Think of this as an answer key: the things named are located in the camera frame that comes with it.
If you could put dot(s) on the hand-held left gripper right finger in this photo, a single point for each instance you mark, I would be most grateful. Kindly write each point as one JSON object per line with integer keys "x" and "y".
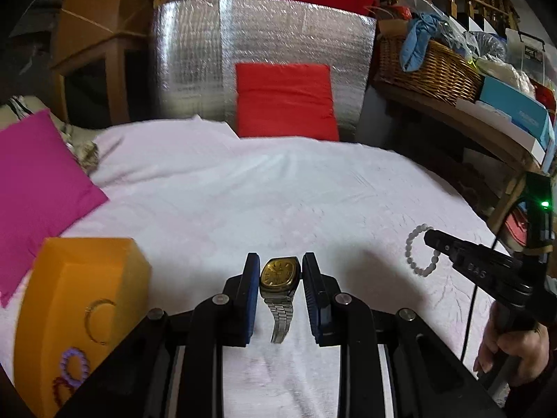
{"x": 312, "y": 296}

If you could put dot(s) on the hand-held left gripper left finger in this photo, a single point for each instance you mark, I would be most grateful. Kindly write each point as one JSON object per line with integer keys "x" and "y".
{"x": 250, "y": 296}

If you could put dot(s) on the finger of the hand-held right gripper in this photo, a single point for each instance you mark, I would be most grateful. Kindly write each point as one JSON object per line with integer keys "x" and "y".
{"x": 474, "y": 261}

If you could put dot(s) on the gold wrist watch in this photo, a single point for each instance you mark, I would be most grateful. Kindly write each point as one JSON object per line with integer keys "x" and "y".
{"x": 280, "y": 275}

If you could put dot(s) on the orange box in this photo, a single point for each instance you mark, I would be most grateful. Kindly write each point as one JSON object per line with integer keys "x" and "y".
{"x": 65, "y": 278}

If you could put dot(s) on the person's right hand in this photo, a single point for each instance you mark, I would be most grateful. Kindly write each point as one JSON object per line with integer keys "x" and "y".
{"x": 522, "y": 352}

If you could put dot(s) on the red shoe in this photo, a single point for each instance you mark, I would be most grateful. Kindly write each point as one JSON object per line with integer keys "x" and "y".
{"x": 518, "y": 228}

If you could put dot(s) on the white embossed blanket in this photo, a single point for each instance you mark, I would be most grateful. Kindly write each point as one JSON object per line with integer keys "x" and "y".
{"x": 261, "y": 191}

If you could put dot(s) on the flat white box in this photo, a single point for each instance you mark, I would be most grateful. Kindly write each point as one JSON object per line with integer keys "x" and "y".
{"x": 500, "y": 128}

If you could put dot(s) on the wooden shelf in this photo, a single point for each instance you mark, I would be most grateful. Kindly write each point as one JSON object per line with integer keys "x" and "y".
{"x": 478, "y": 135}

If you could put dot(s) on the teal cardboard box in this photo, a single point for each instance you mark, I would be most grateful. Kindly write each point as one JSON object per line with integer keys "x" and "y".
{"x": 515, "y": 106}

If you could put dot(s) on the gold bangle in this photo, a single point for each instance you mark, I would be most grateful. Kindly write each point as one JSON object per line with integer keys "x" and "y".
{"x": 89, "y": 320}

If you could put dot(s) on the clear plastic case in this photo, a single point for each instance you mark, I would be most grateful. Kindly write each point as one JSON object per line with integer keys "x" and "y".
{"x": 528, "y": 54}

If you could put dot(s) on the wicker basket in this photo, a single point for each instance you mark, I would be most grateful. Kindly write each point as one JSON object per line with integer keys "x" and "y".
{"x": 428, "y": 69}

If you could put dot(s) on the red pillow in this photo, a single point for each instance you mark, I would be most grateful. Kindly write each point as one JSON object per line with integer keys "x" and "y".
{"x": 285, "y": 100}

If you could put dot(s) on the clear plastic bags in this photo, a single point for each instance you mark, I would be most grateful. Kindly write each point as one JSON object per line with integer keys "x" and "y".
{"x": 474, "y": 37}

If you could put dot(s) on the beige patterned cloth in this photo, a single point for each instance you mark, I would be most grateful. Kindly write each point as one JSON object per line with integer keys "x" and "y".
{"x": 78, "y": 150}

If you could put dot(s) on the blue cloth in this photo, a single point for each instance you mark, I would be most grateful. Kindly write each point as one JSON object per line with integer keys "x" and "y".
{"x": 420, "y": 39}

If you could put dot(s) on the silver foil insulation sheet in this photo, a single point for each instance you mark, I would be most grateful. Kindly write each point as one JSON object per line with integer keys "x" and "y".
{"x": 196, "y": 61}

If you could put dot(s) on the pink pillow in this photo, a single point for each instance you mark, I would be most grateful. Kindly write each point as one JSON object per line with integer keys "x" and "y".
{"x": 30, "y": 183}

